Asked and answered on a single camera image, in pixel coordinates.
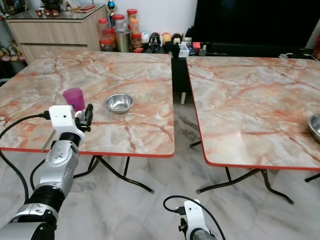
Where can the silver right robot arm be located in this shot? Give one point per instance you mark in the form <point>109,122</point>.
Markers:
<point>205,235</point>

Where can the small trophy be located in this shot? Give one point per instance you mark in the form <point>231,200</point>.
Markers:
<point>112,6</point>

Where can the grey metal utensil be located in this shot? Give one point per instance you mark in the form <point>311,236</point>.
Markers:
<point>47,142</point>

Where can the dark teapot ornament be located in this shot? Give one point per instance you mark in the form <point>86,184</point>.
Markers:
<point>51,4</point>

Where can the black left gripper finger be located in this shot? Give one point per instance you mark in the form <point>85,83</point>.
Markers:
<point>89,114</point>

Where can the light wooden cabinet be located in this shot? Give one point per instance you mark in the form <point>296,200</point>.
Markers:
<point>50,35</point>

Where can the black and white figurine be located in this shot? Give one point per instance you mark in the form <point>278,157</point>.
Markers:
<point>154,41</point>

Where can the small steel bowl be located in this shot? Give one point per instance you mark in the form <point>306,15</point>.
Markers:
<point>119,103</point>

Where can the small white box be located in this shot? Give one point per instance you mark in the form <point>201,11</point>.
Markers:
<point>183,50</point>

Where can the pink plastic cup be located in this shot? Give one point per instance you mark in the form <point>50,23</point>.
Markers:
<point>73,97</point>

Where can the flat red box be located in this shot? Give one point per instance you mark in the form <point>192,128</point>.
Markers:
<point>86,8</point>

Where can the yellow round figurine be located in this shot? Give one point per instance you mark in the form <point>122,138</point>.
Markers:
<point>166,38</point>

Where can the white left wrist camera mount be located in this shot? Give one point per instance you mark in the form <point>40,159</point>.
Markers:
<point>62,119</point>

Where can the small red box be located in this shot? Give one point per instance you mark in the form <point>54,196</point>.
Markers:
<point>196,47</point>

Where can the black television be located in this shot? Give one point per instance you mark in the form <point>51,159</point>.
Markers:
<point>255,22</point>

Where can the steel thermos flask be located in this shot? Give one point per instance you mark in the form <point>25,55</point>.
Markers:
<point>122,41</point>

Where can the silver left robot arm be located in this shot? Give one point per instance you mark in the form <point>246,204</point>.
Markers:
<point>60,165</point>

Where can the marble top folding table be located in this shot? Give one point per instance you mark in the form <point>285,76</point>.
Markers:
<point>130,70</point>
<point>245,110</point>

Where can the large steel bowl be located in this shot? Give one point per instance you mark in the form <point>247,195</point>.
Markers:
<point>315,127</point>

